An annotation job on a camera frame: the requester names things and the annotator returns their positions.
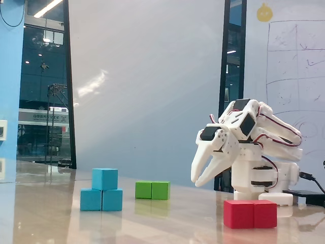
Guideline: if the white wall socket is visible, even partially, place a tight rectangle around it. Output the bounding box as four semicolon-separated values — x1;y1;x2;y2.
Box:
0;119;8;141

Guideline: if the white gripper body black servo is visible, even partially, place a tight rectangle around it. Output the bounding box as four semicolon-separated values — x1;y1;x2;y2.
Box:
196;123;240;157

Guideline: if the long blue block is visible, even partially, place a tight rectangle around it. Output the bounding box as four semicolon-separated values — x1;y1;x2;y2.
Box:
80;188;123;212

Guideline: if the whiteboard with pen drawings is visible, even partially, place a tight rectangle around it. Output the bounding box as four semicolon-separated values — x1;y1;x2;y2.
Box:
240;0;325;201

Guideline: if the flat black box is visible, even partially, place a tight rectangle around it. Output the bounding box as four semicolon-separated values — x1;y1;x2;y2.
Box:
282;189;325;205

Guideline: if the yellow round sticker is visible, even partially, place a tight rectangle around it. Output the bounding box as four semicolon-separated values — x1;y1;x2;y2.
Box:
256;3;274;22

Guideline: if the white moving gripper finger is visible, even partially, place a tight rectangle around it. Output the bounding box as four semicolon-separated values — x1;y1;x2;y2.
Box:
194;129;236;188

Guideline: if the long red block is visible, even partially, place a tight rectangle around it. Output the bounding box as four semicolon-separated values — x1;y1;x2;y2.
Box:
223;199;278;229

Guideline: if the small blue cube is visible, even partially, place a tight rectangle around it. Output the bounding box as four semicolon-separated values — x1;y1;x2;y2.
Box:
91;168;119;191

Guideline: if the thin black hanging cable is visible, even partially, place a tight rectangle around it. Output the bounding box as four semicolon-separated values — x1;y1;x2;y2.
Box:
0;0;27;27

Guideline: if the white fixed gripper finger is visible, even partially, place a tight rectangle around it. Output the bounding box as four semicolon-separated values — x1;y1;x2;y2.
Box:
190;141;216;183

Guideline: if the black power cable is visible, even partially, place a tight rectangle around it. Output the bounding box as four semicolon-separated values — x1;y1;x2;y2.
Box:
299;171;325;195

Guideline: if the long green block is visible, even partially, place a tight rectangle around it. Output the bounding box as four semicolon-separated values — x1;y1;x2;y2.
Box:
135;180;171;201

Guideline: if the dark metal lattice tower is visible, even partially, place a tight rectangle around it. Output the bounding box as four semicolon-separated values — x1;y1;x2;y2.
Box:
44;83;69;166

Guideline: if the black window frame post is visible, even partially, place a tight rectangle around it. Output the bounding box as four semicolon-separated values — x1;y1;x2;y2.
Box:
62;0;77;170
213;0;247;193

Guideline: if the ceiling light strip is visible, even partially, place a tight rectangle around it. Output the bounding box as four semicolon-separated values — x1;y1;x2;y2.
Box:
34;0;63;19

